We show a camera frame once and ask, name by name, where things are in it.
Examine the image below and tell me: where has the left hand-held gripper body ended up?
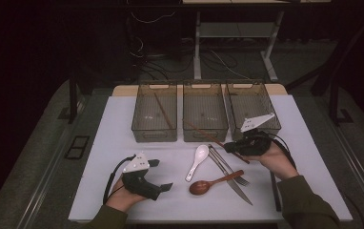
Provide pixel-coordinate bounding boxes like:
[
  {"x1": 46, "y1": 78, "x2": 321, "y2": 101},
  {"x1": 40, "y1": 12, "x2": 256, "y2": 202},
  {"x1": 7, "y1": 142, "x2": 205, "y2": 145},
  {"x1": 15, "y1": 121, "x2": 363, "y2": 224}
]
[{"x1": 121, "y1": 152, "x2": 163, "y2": 201}]

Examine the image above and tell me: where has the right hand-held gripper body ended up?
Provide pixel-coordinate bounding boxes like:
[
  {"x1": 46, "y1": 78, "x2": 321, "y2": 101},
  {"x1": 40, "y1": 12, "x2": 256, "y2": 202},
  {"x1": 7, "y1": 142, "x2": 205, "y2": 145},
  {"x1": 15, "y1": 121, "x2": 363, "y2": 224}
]
[{"x1": 233, "y1": 113, "x2": 276, "y2": 156}]

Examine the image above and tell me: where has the white ceramic spoon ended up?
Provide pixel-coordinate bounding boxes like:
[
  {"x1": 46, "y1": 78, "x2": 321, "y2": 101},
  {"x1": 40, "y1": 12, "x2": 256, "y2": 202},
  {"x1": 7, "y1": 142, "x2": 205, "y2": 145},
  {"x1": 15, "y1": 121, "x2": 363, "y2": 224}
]
[{"x1": 185, "y1": 144, "x2": 210, "y2": 183}]

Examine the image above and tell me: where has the metal fork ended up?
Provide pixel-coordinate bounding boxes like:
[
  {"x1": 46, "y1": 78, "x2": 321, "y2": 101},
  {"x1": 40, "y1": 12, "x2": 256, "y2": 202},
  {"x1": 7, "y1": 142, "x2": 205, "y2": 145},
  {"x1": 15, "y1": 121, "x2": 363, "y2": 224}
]
[{"x1": 207, "y1": 143, "x2": 251, "y2": 187}]

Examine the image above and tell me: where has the brown wooden spoon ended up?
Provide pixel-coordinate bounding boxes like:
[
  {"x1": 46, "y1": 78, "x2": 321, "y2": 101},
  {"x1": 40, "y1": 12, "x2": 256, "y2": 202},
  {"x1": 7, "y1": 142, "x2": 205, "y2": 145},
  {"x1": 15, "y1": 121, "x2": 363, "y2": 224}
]
[{"x1": 189, "y1": 169, "x2": 245, "y2": 197}]

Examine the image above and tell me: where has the clear brown plastic bin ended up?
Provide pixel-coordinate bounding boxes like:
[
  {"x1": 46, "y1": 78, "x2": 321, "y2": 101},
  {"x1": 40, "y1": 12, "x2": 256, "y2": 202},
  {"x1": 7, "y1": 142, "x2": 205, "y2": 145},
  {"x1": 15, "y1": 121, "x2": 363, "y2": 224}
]
[
  {"x1": 224, "y1": 82, "x2": 282, "y2": 142},
  {"x1": 131, "y1": 83, "x2": 178, "y2": 143},
  {"x1": 182, "y1": 83, "x2": 230, "y2": 143}
]

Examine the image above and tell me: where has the metal knife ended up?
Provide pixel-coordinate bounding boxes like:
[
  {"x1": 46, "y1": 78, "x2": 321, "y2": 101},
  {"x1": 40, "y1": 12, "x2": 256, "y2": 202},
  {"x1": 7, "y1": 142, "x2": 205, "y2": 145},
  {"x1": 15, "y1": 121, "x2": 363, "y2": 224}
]
[{"x1": 207, "y1": 147, "x2": 253, "y2": 206}]

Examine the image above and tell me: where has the person's left hand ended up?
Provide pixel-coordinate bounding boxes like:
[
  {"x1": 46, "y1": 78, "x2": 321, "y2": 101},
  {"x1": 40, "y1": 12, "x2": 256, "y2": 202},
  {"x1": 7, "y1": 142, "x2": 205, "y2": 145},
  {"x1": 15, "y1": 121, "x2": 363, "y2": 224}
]
[{"x1": 106, "y1": 177, "x2": 148, "y2": 214}]

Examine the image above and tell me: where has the person's right hand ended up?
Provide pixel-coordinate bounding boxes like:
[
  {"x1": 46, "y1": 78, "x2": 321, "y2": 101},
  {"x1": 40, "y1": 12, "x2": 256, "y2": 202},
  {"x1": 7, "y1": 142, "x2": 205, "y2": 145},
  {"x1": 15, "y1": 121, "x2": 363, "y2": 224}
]
[{"x1": 245, "y1": 141, "x2": 299, "y2": 181}]

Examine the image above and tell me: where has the white table cover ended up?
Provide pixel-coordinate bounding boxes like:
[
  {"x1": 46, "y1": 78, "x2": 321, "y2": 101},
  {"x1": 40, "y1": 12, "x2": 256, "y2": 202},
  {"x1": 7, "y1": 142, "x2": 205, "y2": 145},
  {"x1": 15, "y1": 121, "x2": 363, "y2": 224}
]
[{"x1": 68, "y1": 94, "x2": 354, "y2": 223}]

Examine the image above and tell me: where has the black metal stand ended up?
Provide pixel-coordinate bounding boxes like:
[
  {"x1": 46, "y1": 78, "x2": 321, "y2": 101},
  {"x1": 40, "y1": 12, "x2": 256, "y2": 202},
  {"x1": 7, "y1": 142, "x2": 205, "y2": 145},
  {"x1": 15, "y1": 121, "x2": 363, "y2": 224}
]
[
  {"x1": 327, "y1": 75, "x2": 355, "y2": 127},
  {"x1": 57, "y1": 74, "x2": 87, "y2": 125}
]

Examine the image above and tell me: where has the left hand-held gripper cable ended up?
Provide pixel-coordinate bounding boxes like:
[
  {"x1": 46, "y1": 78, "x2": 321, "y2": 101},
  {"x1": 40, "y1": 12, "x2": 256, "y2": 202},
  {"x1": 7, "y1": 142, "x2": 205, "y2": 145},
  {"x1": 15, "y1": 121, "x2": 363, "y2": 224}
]
[{"x1": 102, "y1": 155, "x2": 136, "y2": 204}]

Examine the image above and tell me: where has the hand-held gripper cable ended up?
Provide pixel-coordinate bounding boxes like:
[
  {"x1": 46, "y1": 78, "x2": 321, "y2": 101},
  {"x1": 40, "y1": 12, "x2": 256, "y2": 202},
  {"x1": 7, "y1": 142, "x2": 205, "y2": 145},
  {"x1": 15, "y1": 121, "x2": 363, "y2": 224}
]
[
  {"x1": 267, "y1": 132, "x2": 297, "y2": 170},
  {"x1": 102, "y1": 155, "x2": 136, "y2": 204}
]

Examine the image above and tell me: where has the right hand-held gripper cable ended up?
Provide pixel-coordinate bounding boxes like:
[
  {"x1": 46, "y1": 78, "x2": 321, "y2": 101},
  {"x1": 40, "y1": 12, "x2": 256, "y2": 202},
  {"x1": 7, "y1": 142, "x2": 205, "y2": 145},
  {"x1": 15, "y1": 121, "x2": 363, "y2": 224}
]
[{"x1": 267, "y1": 132, "x2": 297, "y2": 170}]

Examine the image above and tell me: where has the white floor cable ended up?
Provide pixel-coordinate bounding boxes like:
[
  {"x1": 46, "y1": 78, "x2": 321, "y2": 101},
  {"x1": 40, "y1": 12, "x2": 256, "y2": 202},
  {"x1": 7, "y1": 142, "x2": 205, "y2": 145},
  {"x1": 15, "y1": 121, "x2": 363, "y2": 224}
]
[{"x1": 209, "y1": 49, "x2": 252, "y2": 80}]

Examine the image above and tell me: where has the grey metal rail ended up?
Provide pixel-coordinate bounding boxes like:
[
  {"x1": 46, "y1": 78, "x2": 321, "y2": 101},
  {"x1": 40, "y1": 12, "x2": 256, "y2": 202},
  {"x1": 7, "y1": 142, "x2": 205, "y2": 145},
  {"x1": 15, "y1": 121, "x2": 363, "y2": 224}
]
[
  {"x1": 316, "y1": 101, "x2": 364, "y2": 220},
  {"x1": 13, "y1": 101, "x2": 88, "y2": 229}
]

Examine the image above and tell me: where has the tangle of black cables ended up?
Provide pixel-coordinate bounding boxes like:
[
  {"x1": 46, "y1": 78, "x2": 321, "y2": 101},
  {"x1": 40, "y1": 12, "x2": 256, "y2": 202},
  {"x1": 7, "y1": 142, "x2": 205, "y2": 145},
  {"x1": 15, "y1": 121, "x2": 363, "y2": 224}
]
[{"x1": 127, "y1": 31, "x2": 240, "y2": 82}]

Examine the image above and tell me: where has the white metal desk frame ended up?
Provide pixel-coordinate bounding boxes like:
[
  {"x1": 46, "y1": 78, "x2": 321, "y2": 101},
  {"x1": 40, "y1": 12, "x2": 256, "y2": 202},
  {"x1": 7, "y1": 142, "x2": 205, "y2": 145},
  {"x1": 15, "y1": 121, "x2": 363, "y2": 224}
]
[{"x1": 181, "y1": 0, "x2": 332, "y2": 82}]

